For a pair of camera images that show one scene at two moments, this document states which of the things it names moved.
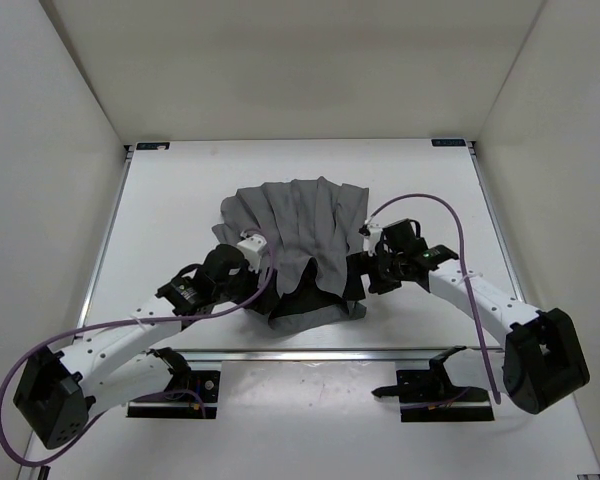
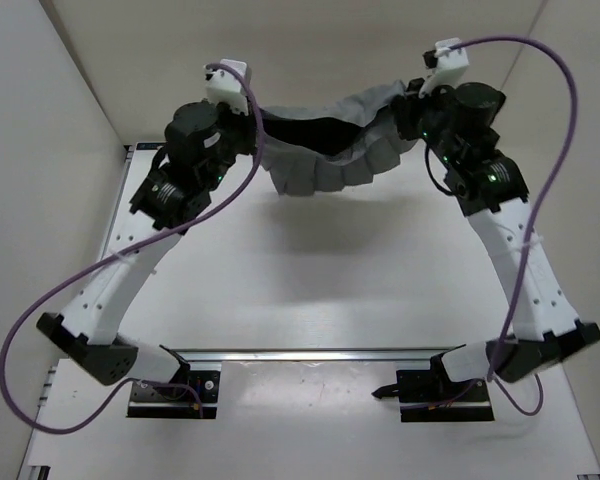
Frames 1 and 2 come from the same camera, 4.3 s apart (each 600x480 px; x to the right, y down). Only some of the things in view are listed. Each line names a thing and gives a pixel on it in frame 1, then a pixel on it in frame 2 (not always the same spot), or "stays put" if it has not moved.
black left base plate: (192, 395) stays put
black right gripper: (361, 264) -> (408, 109)
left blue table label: (152, 146) stays put
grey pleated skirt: (309, 218) -> (353, 142)
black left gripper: (269, 296) -> (252, 139)
